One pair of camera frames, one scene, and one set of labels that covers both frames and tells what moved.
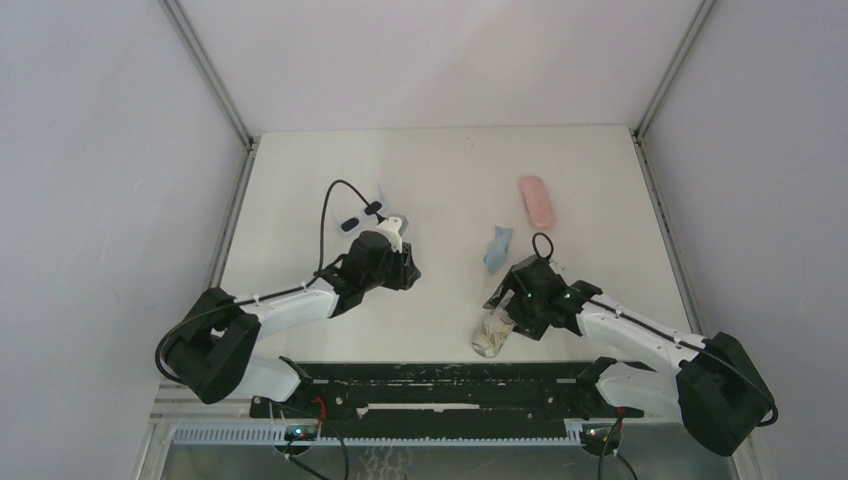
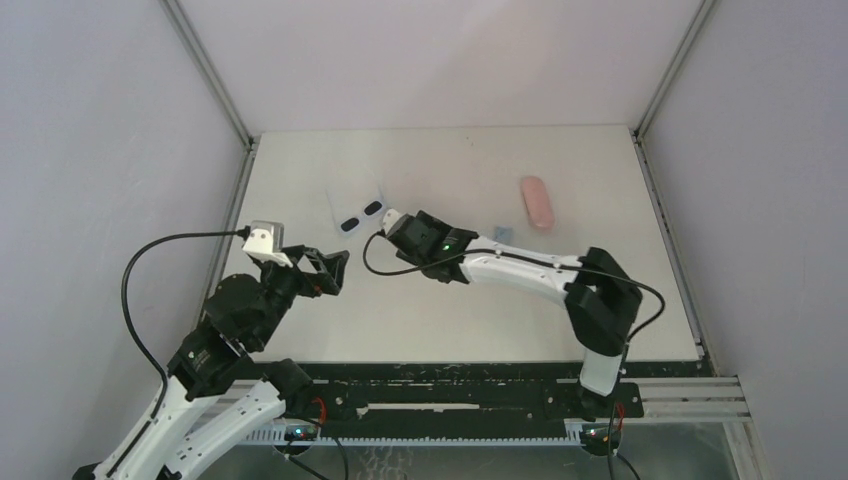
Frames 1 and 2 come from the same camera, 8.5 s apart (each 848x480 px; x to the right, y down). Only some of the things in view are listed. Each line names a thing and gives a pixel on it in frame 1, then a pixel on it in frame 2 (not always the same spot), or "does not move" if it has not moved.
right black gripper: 506,307 -> 403,234
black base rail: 445,394 does not move
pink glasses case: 538,202 does not move
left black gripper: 370,213 -> 308,270
